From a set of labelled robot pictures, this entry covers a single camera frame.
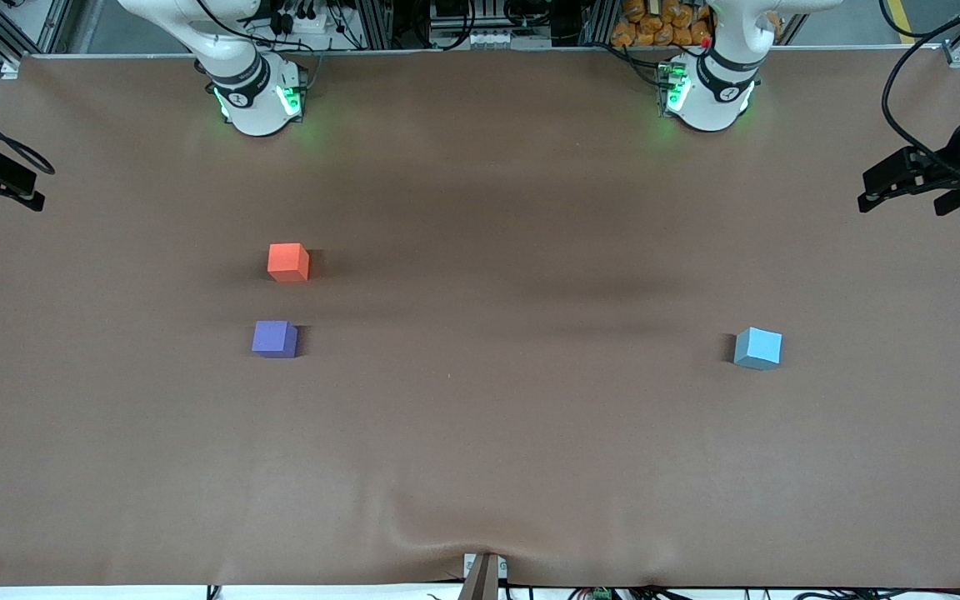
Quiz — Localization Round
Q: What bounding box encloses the brown table cover sheet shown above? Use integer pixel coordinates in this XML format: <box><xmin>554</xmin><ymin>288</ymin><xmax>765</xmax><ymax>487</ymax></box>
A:
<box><xmin>0</xmin><ymin>48</ymin><xmax>960</xmax><ymax>588</ymax></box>

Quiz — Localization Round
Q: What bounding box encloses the white table bracket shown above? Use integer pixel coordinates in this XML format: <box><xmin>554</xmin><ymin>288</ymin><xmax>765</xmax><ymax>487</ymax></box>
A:
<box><xmin>462</xmin><ymin>553</ymin><xmax>508</xmax><ymax>582</ymax></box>

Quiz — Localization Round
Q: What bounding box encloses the light blue foam block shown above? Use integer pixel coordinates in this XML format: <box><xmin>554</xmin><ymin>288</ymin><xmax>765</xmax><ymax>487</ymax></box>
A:
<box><xmin>733</xmin><ymin>327</ymin><xmax>783</xmax><ymax>371</ymax></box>

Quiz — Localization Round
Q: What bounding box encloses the white terminal block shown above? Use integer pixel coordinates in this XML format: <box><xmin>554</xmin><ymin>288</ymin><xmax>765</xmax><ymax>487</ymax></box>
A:
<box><xmin>470</xmin><ymin>29</ymin><xmax>553</xmax><ymax>50</ymax></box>

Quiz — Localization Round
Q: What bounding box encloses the purple foam block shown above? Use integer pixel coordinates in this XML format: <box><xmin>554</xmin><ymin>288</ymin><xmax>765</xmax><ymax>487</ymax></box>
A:
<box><xmin>251</xmin><ymin>320</ymin><xmax>299</xmax><ymax>359</ymax></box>

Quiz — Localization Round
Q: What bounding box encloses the bag of orange items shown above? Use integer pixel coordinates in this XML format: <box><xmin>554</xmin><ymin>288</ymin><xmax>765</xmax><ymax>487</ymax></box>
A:
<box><xmin>611</xmin><ymin>0</ymin><xmax>716</xmax><ymax>48</ymax></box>

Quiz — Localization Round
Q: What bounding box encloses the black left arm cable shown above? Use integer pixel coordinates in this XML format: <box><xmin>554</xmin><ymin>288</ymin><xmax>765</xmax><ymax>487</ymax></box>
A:
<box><xmin>880</xmin><ymin>0</ymin><xmax>960</xmax><ymax>180</ymax></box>

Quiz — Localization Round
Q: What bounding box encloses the white power strip with plugs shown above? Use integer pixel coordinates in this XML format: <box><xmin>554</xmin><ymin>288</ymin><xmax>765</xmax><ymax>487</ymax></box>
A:
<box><xmin>266</xmin><ymin>0</ymin><xmax>333</xmax><ymax>35</ymax></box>

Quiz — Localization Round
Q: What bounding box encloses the orange foam block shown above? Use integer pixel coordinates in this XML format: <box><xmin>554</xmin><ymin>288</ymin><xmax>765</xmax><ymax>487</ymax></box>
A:
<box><xmin>267</xmin><ymin>242</ymin><xmax>311</xmax><ymax>283</ymax></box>

